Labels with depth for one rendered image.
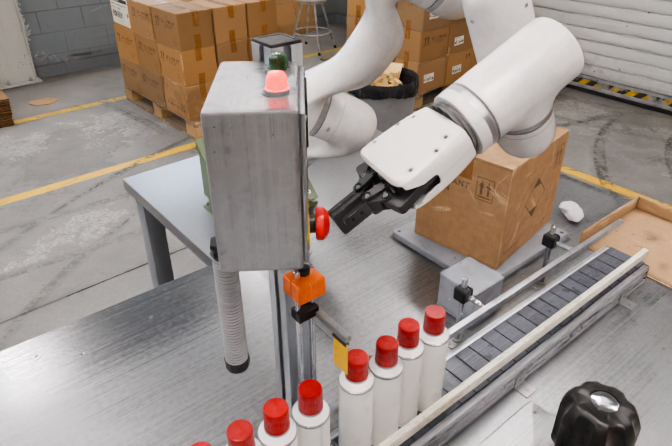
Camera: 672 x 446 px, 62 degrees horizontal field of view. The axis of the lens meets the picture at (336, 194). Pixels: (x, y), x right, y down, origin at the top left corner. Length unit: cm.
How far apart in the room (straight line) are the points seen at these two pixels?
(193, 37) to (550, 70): 352
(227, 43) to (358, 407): 356
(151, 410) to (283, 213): 63
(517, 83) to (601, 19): 474
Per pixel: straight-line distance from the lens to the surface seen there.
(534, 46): 67
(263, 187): 57
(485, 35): 79
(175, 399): 114
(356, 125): 126
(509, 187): 129
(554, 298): 131
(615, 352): 131
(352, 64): 116
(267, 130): 55
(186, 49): 404
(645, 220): 179
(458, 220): 139
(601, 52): 541
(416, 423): 96
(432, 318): 88
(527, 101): 66
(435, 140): 62
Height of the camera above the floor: 167
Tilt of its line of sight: 29 degrees down
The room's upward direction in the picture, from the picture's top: straight up
